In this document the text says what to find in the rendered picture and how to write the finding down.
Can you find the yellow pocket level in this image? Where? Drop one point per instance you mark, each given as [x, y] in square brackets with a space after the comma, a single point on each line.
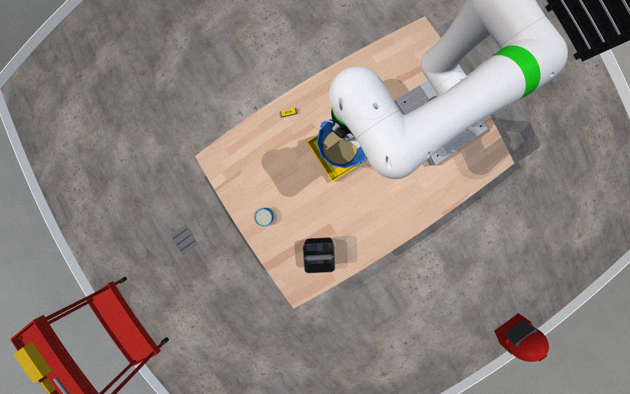
[288, 112]

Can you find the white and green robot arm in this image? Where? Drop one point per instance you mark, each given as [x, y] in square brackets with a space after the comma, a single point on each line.
[395, 144]

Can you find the blue and grey round tin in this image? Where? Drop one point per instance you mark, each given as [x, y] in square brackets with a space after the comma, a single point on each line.
[264, 217]

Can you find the yellow rectangular tray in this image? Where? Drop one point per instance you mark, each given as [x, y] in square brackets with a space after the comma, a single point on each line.
[332, 171]

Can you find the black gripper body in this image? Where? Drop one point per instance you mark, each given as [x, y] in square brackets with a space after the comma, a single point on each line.
[338, 128]

